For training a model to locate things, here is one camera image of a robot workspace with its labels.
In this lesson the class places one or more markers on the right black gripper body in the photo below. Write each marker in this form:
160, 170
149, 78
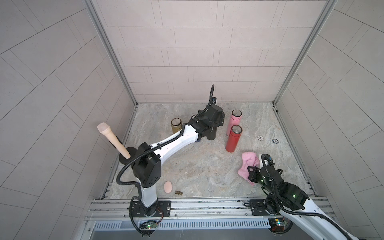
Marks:
256, 177

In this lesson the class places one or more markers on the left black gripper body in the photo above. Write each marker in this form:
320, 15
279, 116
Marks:
216, 122

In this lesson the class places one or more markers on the black thermos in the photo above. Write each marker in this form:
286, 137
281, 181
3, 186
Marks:
212, 134

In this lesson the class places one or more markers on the pink thermos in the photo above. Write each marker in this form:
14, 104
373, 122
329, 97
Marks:
235, 118

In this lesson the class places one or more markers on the red thermos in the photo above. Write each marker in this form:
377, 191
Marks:
234, 137

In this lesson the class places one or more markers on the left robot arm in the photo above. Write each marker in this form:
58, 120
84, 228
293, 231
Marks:
143, 168

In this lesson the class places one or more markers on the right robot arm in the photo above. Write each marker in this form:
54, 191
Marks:
291, 203

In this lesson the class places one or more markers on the gold thermos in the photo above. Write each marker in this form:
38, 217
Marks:
176, 125

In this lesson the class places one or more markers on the right circuit board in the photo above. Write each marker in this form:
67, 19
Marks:
277, 225

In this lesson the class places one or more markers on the circuit board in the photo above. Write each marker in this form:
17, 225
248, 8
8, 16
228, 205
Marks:
149, 226
277, 225

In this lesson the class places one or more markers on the pink oval soap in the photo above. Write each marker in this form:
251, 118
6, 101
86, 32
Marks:
168, 187

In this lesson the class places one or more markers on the beige microphone-shaped holder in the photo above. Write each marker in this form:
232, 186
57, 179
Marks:
126, 154

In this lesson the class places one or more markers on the left circuit board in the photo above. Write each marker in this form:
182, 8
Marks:
149, 226

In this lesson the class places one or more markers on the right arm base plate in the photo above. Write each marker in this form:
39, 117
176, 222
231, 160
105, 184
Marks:
267, 207

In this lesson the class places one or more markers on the aluminium front rail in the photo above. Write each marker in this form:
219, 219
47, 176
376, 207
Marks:
181, 209

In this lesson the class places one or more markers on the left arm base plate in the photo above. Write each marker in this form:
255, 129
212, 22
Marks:
156, 210

